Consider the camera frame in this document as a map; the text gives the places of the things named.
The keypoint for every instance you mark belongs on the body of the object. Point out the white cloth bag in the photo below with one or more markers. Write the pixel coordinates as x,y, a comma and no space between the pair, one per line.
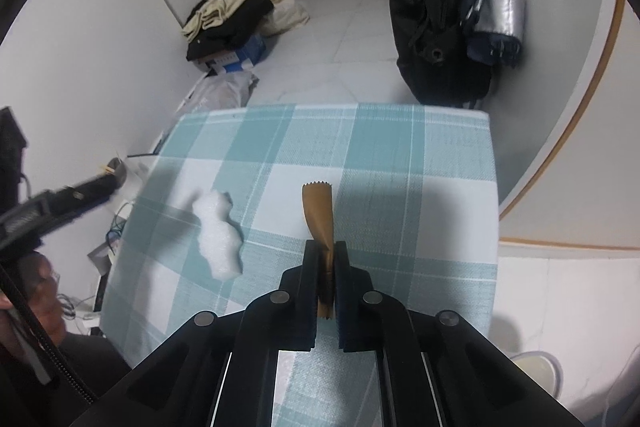
287,14

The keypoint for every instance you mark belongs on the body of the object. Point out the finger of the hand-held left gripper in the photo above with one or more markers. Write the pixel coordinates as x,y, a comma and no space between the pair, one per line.
95,192

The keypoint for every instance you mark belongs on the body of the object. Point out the grey plastic bag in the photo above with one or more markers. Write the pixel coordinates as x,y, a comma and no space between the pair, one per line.
225,92

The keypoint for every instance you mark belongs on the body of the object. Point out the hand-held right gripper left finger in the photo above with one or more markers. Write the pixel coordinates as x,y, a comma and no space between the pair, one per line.
311,307

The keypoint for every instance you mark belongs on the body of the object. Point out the person's left hand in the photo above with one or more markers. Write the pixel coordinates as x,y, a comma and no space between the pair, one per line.
45,302

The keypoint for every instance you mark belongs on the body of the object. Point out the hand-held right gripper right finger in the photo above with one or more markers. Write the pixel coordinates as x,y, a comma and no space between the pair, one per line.
342,307

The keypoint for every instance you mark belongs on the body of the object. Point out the black coat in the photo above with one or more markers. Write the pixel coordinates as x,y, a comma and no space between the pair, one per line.
425,7

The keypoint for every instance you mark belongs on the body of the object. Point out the white trash bin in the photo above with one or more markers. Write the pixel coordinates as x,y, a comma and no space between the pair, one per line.
537,369

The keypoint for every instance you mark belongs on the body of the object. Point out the brown snack wrapper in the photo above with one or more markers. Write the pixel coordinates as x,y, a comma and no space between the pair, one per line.
317,217

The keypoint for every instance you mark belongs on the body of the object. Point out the black garment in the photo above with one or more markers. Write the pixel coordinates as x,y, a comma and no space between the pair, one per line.
240,24

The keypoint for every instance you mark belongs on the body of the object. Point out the white wardrobe gold trim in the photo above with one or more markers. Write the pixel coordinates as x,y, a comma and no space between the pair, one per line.
590,157

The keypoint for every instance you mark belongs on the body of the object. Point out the blue cardboard box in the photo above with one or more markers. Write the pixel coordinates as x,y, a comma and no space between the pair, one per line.
245,54

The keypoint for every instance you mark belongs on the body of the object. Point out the beige garment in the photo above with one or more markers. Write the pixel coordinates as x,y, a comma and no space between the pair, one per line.
220,7

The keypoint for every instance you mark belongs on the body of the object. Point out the teal checked tablecloth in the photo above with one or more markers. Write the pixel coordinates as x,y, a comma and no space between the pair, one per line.
400,187

